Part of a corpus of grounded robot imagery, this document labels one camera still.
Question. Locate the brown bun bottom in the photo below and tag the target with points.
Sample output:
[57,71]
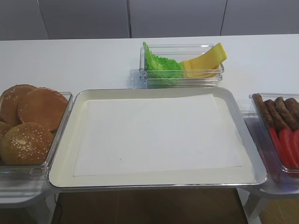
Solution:
[42,106]

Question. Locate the brown bun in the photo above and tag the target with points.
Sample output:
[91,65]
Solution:
[9,101]
[42,106]

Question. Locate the green lettuce leaf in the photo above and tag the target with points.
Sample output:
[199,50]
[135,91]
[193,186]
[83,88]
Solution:
[162,71]

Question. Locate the clear lettuce cheese container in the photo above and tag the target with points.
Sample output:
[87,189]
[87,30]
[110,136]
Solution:
[180,53]

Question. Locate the white parchment paper sheet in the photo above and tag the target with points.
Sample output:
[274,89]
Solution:
[156,134]

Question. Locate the silver metal baking tray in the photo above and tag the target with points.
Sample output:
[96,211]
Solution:
[251,172]

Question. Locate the yellow cheese slices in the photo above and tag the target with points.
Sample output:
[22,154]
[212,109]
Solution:
[206,65]

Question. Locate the leftmost brown meat patty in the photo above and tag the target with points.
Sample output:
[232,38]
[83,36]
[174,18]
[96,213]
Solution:
[263,110]

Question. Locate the brown meat patty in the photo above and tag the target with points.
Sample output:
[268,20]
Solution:
[293,107]
[285,114]
[263,110]
[278,121]

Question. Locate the clear plastic bun container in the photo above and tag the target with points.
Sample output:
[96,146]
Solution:
[40,171]

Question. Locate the clear patty tomato container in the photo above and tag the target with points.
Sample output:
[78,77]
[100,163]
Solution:
[263,139]

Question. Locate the sesame seed bun top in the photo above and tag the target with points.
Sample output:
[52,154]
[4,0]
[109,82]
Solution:
[26,144]

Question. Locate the brown bun rear left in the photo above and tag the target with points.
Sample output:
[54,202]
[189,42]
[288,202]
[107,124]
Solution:
[9,101]

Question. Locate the red tomato slice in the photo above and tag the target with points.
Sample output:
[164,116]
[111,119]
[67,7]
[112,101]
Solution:
[284,137]
[294,141]
[281,153]

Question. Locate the leftmost red tomato slice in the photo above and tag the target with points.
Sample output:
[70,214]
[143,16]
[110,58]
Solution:
[281,153]

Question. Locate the rightmost brown meat patty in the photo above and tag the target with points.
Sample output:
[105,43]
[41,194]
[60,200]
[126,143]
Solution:
[293,107]

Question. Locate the small bun at left edge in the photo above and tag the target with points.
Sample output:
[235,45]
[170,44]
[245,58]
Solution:
[4,128]

